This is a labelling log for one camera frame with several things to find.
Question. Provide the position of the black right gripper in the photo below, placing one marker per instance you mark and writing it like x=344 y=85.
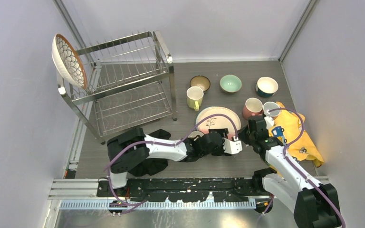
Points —
x=242 y=135

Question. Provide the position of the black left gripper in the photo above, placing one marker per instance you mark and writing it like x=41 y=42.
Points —
x=220 y=152

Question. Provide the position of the pink and cream plate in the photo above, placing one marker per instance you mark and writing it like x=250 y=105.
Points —
x=218 y=122

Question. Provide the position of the flower pattern brown-rim plate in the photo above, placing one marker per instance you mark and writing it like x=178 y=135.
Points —
x=68 y=62

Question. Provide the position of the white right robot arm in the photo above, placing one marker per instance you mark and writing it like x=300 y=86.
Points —
x=313 y=204

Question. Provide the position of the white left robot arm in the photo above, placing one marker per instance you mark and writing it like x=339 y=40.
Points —
x=147 y=154

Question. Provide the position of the metal dish rack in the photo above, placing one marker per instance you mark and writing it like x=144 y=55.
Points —
x=130 y=81

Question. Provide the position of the yellow cartoon cloth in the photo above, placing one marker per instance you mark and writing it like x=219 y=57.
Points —
x=288 y=129

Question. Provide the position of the dark blue bowl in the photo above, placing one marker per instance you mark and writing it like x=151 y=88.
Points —
x=266 y=87

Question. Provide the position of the light green mug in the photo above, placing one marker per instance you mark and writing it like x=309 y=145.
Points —
x=194 y=97

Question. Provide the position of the mint green bowl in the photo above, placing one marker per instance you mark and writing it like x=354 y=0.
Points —
x=230 y=83

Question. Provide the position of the brown bowl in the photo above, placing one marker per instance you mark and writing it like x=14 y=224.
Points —
x=201 y=81

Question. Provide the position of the black cloth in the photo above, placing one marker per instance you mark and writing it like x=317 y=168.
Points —
x=154 y=165

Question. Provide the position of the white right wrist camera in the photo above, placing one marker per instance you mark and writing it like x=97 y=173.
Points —
x=269 y=122

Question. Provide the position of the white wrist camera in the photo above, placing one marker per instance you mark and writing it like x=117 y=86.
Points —
x=269 y=122
x=232 y=146

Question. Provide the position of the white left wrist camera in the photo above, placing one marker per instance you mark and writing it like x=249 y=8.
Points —
x=232 y=146

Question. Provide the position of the white ribbed mug black handle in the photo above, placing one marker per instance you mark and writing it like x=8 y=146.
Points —
x=194 y=135

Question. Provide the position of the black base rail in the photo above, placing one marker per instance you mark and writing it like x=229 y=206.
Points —
x=191 y=190

